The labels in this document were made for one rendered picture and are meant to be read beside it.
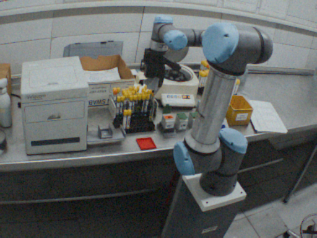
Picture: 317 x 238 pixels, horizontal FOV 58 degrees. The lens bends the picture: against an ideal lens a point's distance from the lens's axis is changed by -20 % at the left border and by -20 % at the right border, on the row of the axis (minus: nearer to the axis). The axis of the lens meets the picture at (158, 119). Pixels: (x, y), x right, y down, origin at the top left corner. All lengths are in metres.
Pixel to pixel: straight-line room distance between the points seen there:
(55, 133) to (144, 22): 0.88
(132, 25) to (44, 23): 0.52
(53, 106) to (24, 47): 0.65
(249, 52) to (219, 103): 0.18
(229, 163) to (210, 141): 0.15
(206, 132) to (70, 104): 0.50
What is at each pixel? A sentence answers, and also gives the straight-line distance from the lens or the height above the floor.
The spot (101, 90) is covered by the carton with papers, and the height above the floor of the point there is 0.97.
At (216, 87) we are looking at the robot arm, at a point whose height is 1.35.
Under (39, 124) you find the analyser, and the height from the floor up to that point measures 1.03.
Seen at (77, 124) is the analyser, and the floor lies 1.01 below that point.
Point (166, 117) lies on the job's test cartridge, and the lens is 1.49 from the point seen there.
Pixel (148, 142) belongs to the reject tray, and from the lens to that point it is 1.46.
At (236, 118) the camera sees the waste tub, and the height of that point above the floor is 0.92.
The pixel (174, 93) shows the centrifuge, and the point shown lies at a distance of 1.71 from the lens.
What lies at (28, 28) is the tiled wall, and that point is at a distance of 1.75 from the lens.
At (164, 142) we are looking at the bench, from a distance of 1.48.
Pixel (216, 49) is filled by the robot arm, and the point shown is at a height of 1.48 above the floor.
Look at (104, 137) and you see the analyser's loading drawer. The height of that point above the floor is 0.92.
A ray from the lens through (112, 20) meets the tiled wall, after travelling 1.82.
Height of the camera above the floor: 1.77
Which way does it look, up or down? 34 degrees down
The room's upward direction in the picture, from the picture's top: 11 degrees clockwise
